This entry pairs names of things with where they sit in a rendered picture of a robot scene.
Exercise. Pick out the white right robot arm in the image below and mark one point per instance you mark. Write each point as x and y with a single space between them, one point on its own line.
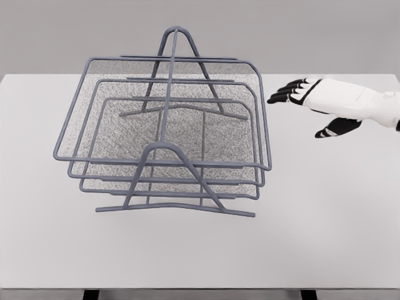
389 109

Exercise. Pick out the large grey mesh tray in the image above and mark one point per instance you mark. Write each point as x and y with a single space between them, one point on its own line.
118 68

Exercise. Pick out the medium grey mesh tray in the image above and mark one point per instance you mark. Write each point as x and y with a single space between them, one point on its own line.
93 171

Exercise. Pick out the small grey mesh tray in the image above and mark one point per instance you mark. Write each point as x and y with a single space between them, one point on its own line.
109 186

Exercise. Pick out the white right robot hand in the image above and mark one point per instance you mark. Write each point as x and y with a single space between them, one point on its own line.
337 100

